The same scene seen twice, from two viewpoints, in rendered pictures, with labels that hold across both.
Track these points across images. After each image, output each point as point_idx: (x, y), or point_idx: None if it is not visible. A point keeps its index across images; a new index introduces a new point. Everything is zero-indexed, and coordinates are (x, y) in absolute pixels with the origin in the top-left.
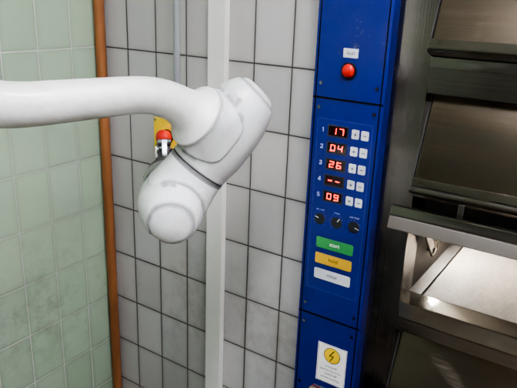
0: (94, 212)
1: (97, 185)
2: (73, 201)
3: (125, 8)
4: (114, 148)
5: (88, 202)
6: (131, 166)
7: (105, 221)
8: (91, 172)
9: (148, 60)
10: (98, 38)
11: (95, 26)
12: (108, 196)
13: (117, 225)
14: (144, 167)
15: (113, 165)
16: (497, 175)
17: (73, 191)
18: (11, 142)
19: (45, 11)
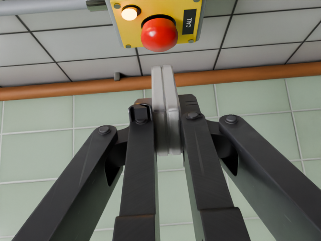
0: (294, 91)
1: (256, 86)
2: (274, 125)
3: (2, 68)
4: (204, 66)
5: (279, 101)
6: (231, 48)
7: (311, 75)
8: (236, 96)
9: (51, 39)
10: (58, 94)
11: (45, 97)
12: (274, 73)
13: (319, 57)
14: (233, 33)
15: (229, 65)
16: None
17: (260, 125)
18: (185, 220)
19: (29, 165)
